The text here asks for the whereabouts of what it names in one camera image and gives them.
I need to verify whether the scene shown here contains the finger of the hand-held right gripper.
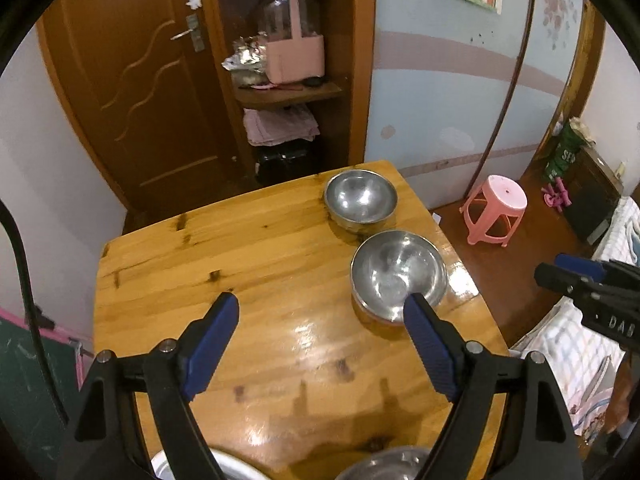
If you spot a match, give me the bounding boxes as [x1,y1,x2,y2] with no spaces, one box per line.
[554,253,608,281]
[534,262,591,297]

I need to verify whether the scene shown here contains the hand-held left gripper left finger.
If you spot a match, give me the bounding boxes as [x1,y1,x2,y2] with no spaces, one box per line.
[55,291,241,480]

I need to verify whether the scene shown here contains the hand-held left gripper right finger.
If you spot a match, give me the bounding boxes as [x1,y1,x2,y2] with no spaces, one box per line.
[402,292,586,480]

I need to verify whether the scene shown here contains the pink steel bowl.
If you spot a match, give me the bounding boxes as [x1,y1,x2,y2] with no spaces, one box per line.
[350,230,449,328]

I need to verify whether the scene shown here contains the white patterned deep plate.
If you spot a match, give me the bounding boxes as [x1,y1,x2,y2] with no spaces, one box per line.
[150,447,263,480]

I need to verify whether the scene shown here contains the large steel bowl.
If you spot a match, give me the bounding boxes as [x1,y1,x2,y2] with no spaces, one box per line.
[334,446,433,480]

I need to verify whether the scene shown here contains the small steel bowl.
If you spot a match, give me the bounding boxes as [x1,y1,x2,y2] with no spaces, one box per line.
[323,170,399,233]

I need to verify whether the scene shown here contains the person's right forearm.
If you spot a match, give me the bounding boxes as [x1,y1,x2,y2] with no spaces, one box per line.
[602,350,640,436]

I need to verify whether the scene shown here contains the printed blanket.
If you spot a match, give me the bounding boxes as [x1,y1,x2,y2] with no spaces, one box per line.
[510,195,640,451]

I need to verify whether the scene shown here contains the dark board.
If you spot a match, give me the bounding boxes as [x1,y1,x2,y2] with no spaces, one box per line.
[562,145,626,246]

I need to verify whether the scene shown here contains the pink plastic stool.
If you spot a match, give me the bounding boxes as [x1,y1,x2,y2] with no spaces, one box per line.
[460,175,528,248]

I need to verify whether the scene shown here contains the green bag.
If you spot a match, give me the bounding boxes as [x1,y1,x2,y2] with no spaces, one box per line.
[542,120,586,183]

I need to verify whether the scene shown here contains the black clip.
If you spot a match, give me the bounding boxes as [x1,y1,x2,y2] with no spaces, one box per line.
[25,310,56,333]

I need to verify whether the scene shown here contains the black suitcase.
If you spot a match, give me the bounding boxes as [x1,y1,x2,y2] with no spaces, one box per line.
[256,140,321,186]

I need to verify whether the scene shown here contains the dark thin hoop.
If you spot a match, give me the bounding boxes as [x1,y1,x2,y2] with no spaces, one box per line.
[467,0,538,201]

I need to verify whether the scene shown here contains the folded pink cloth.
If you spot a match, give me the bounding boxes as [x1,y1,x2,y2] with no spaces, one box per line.
[243,104,321,146]

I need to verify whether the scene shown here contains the brown wooden door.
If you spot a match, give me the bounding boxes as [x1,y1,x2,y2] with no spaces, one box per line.
[37,0,226,216]

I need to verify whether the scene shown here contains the crumpled silver foil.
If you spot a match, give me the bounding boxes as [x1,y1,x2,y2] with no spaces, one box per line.
[221,35,271,86]

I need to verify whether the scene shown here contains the wooden shelf cabinet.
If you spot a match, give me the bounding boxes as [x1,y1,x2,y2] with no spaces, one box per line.
[197,0,376,196]

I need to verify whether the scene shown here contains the pink basket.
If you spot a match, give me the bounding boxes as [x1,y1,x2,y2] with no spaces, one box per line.
[257,0,326,85]

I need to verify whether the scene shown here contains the clear plastic jar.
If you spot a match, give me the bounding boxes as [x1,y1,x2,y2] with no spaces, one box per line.
[256,0,321,41]

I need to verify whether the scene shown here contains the black cable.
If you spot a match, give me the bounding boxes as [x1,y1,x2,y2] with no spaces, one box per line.
[0,200,68,426]

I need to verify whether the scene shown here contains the green chalkboard with pink frame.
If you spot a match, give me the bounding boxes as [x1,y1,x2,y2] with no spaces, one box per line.
[0,307,96,461]

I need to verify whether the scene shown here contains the floral wall sticker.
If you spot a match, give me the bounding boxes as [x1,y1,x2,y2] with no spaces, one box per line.
[542,0,581,51]

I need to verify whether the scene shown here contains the metal door handle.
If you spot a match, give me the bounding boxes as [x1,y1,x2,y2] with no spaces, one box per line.
[170,14,206,52]

